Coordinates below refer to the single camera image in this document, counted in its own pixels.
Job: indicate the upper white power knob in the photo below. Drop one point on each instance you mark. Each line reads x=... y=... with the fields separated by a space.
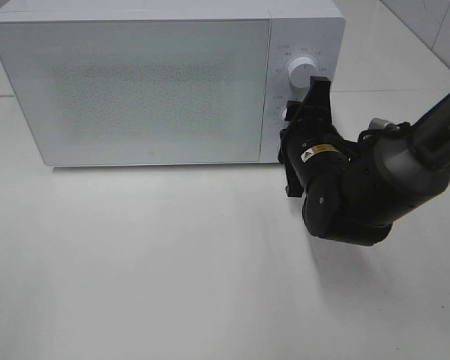
x=300 y=69

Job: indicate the white microwave oven body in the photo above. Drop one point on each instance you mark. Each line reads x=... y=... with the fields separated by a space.
x=295 y=27

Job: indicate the white microwave door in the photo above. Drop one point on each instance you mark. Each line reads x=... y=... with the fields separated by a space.
x=137 y=93

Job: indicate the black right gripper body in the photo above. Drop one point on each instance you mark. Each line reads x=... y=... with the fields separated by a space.
x=309 y=148

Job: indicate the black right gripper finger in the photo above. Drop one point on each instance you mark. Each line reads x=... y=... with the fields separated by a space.
x=317 y=101
x=293 y=112

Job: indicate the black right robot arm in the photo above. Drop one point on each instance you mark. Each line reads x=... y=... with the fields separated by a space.
x=353 y=192

